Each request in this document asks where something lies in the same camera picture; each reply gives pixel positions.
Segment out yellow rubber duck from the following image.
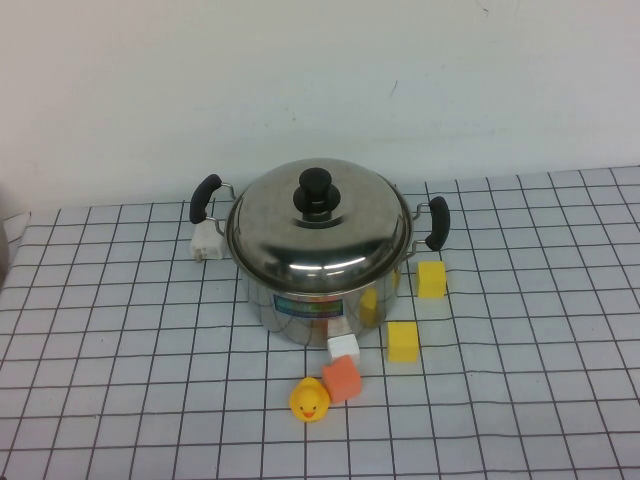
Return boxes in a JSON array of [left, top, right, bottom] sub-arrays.
[[289, 376, 331, 424]]

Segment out white power plug adapter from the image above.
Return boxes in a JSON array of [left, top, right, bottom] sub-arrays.
[[188, 219, 224, 265]]

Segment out white black checkered tablecloth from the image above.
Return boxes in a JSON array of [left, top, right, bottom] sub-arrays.
[[0, 164, 640, 480]]

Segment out yellow foam cube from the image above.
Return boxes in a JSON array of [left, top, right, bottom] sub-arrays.
[[416, 259, 447, 300], [387, 321, 420, 364]]

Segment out steel lid with black knob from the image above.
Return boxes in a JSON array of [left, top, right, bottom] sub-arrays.
[[224, 157, 415, 292]]

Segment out orange foam cube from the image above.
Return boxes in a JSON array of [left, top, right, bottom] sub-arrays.
[[321, 355, 362, 404]]

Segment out white foam cube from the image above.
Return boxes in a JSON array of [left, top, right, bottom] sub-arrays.
[[326, 334, 360, 364]]

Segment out stainless steel pot black handles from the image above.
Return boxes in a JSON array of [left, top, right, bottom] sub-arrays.
[[188, 173, 451, 351]]

